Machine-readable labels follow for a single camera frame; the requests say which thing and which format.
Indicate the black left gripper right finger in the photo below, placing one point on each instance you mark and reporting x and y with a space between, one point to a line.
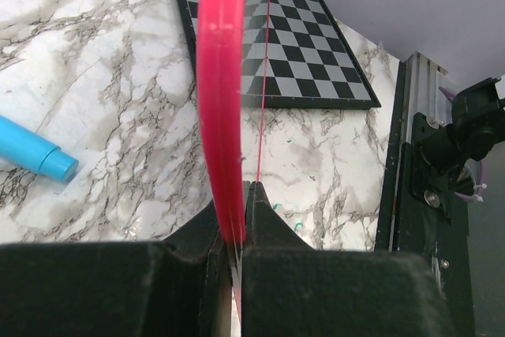
291 289

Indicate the pink framed whiteboard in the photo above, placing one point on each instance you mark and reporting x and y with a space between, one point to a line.
231 59

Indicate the black white chessboard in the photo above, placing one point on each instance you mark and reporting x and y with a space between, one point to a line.
309 62

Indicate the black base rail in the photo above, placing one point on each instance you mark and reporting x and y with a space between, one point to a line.
419 211

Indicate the blue toy microphone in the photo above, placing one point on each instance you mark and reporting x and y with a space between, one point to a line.
34 153

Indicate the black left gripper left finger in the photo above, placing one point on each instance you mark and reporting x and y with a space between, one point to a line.
179 286

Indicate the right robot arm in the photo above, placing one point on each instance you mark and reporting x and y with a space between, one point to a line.
439 155

